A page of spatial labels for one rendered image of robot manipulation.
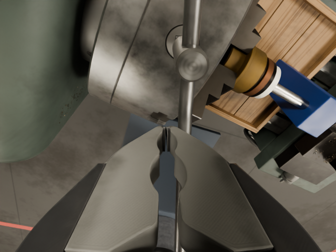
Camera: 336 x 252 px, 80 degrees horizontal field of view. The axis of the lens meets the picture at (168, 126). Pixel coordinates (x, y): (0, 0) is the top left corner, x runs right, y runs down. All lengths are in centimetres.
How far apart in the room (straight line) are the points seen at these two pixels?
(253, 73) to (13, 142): 37
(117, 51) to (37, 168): 242
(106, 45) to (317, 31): 56
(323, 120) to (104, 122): 163
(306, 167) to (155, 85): 68
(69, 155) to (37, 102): 198
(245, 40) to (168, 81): 18
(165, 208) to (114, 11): 57
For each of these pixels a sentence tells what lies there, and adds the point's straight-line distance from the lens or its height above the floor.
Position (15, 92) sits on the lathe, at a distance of 29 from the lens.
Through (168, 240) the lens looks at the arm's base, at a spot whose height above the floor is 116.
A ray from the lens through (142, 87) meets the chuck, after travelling 25.
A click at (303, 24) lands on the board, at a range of 66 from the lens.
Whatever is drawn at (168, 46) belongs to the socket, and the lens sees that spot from 22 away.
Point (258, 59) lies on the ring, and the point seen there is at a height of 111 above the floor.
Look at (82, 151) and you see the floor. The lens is 218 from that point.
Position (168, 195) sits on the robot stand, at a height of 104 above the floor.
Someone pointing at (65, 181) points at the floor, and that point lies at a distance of 262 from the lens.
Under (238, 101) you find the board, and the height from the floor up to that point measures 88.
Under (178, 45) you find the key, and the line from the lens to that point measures 16.
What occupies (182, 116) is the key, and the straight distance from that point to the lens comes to 17.
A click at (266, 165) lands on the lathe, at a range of 84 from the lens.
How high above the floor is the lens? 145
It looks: 54 degrees down
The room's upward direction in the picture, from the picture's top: 178 degrees counter-clockwise
